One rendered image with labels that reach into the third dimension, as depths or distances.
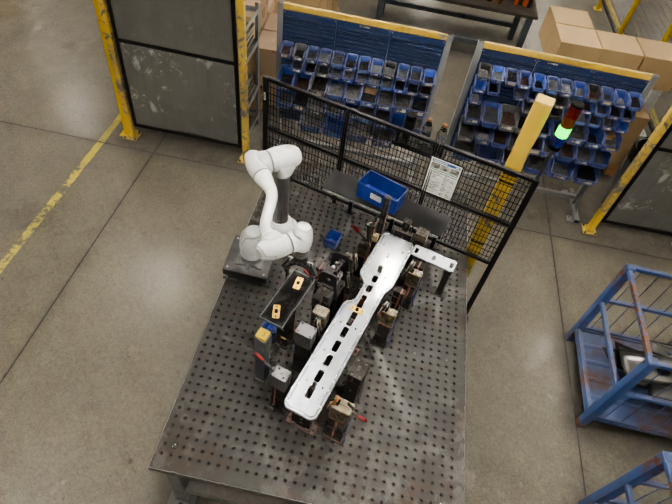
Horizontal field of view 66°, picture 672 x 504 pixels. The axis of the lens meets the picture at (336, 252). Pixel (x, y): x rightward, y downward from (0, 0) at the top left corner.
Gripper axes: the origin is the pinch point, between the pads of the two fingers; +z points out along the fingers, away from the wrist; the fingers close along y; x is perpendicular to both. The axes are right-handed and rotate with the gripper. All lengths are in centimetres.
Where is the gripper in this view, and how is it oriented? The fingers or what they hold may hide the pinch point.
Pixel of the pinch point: (298, 277)
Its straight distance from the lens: 284.2
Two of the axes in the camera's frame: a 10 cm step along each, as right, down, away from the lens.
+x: 2.9, -7.1, 6.5
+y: 9.5, 2.9, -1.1
